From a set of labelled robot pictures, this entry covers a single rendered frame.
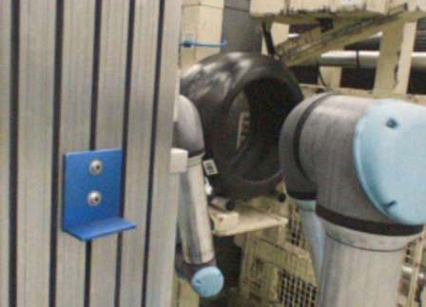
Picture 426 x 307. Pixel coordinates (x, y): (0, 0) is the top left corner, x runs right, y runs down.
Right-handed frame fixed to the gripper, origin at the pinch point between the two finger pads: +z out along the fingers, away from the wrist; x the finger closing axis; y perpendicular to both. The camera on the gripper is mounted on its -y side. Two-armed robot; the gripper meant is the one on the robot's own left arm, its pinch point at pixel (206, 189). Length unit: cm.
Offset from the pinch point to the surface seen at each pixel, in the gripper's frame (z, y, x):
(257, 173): 51, -13, -8
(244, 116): 85, 7, -3
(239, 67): 24.7, 34.7, -17.3
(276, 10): 61, 51, -33
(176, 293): 39, -58, 42
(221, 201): 16.9, -11.0, 1.5
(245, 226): 22.0, -24.7, -3.6
